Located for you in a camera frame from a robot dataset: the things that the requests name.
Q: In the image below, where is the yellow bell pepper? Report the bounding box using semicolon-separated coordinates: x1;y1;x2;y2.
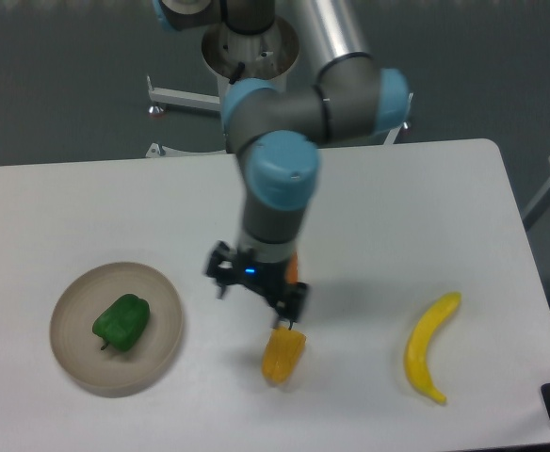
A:
261;327;307;384

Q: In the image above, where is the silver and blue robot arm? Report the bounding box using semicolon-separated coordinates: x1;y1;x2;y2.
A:
154;1;411;323

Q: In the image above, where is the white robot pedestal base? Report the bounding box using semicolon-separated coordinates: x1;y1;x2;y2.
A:
148;18;411;153

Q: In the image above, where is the green bell pepper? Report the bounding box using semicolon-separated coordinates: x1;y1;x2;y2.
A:
91;294;151;352

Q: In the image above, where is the yellow banana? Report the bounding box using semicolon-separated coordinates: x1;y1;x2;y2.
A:
403;292;461;405

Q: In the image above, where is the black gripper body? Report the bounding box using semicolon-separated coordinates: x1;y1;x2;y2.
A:
204;241;295;301

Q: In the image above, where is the beige round plate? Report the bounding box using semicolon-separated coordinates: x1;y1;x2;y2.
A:
49;262;185;397

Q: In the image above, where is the triangular toasted bread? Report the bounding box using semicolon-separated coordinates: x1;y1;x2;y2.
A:
285;252;299;284

